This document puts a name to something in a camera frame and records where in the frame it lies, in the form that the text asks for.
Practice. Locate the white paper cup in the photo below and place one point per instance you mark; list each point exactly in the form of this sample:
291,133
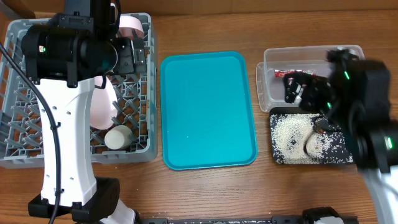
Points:
119,137

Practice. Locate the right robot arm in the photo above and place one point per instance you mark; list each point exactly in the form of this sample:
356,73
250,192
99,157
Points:
356,97

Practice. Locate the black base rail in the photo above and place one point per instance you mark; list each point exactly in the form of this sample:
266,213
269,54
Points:
320,215

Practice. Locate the spilled rice grains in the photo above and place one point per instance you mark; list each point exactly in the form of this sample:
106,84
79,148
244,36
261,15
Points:
289,137

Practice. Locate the clear plastic waste bin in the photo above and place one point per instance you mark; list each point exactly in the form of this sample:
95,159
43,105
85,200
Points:
270,87

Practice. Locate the teal plastic serving tray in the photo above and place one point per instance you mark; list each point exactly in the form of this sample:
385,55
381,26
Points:
206,111

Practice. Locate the pink small bowl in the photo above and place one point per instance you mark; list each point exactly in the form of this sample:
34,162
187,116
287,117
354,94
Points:
130,27

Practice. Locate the large white round plate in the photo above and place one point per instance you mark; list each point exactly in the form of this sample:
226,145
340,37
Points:
102,109

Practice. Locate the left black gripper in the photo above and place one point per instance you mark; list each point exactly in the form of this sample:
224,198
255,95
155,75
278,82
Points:
129,65

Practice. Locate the red snack wrapper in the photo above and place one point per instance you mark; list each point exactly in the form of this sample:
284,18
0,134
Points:
283,73

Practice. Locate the grey plastic dish rack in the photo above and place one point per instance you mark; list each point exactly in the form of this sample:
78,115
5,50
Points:
21,133

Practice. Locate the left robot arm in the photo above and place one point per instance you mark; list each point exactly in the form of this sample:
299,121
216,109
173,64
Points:
63,57

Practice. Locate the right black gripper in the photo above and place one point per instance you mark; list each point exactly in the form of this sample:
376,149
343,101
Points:
306,94

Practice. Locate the black rectangular tray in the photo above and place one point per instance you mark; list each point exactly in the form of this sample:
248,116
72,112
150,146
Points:
292,140

